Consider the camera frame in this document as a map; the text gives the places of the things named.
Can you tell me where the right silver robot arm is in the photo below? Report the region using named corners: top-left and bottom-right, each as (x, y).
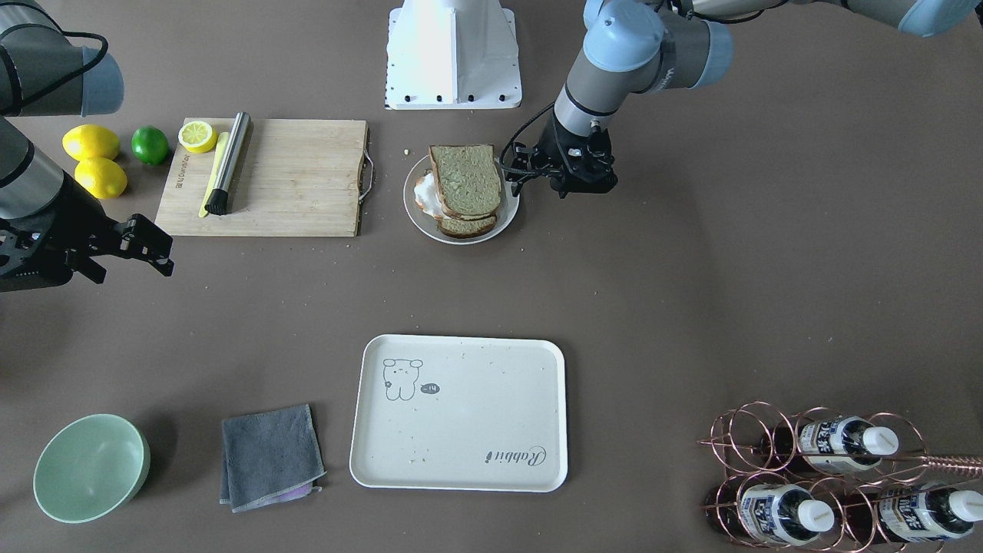
top-left (1, 1), bottom-right (174, 293)

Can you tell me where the bread slice on plate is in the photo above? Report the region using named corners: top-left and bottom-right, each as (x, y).
top-left (438, 214), bottom-right (498, 240)

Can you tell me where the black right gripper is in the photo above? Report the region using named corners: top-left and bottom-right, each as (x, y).
top-left (1, 173), bottom-right (174, 293)

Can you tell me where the half lemon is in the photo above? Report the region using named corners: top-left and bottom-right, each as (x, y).
top-left (177, 120), bottom-right (218, 154)

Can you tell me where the bread slice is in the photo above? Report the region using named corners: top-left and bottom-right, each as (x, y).
top-left (438, 214), bottom-right (498, 240)
top-left (429, 144), bottom-right (503, 220)

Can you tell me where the yellow lemon far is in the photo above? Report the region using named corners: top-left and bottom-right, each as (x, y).
top-left (74, 157), bottom-right (127, 200)

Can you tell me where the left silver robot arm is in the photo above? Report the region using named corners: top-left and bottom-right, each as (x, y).
top-left (498, 1), bottom-right (981, 207)

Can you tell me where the steel muddler black tip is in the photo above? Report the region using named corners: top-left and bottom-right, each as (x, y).
top-left (204, 111), bottom-right (253, 216)

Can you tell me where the yellow lemon near lime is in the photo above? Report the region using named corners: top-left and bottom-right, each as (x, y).
top-left (61, 124), bottom-right (121, 161)

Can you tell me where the green lime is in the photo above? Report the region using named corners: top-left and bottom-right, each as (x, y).
top-left (131, 126), bottom-right (170, 167)

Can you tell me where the fried egg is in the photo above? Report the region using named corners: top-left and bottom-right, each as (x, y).
top-left (413, 172), bottom-right (445, 220)

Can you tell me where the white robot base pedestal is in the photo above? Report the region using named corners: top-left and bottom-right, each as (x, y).
top-left (384, 1), bottom-right (523, 110)

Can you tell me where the white round plate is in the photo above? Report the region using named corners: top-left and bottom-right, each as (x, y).
top-left (403, 152), bottom-right (519, 245)

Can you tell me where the tea bottle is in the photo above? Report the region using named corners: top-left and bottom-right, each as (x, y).
top-left (703, 480), bottom-right (836, 547)
top-left (871, 484), bottom-right (982, 544)
top-left (753, 416), bottom-right (900, 478)

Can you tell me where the wooden cutting board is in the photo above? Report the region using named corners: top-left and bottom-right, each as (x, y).
top-left (155, 118), bottom-right (371, 237)

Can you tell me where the copper wire bottle rack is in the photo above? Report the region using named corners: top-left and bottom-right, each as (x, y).
top-left (703, 400), bottom-right (981, 552)

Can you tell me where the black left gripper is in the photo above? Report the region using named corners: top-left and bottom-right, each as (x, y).
top-left (507, 115), bottom-right (618, 199)

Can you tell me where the grey folded cloth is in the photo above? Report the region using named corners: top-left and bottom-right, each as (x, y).
top-left (219, 403), bottom-right (326, 512)

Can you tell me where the mint green bowl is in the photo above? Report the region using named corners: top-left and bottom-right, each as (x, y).
top-left (34, 413), bottom-right (151, 524)

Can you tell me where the cream rabbit tray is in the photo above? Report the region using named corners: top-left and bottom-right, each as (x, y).
top-left (349, 335), bottom-right (568, 493)

